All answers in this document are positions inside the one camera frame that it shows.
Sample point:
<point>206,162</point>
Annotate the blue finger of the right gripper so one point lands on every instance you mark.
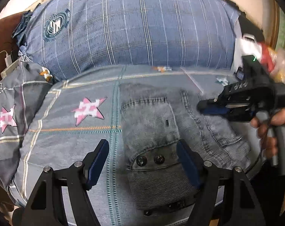
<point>218,111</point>
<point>210,103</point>

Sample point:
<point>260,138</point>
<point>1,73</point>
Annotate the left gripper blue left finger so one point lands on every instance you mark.
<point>45,205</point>

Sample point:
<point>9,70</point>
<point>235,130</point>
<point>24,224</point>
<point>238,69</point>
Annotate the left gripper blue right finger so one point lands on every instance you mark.
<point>239,206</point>

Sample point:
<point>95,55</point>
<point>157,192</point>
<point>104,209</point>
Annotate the grey denim jeans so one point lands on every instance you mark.
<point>153,120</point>

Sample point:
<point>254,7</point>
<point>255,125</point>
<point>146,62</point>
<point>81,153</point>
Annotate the person's right hand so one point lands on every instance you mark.
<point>265,133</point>

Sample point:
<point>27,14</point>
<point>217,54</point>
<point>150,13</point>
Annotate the black box blue label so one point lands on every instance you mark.
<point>239,75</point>

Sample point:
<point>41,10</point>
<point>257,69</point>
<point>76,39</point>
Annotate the clear plastic bag of items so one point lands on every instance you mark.
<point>278,74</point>

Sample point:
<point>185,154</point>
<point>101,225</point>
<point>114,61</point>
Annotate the red plastic bag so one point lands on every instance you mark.
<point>268,57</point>

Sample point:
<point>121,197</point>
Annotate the grey star-pattern bed sheet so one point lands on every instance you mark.
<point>77,113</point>

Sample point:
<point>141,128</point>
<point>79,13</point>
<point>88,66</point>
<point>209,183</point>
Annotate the grey star-pattern pillow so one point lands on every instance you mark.
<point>21,94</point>

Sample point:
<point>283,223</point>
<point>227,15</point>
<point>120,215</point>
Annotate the blue plaid folded quilt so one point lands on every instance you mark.
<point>69,37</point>

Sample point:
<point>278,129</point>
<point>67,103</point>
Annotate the beige power strip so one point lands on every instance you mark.
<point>8,70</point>

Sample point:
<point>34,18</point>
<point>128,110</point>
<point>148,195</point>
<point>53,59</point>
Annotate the brown wooden nightstand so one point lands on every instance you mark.
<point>7,44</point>

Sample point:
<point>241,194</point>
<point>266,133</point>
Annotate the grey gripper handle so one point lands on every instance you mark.
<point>280,134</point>

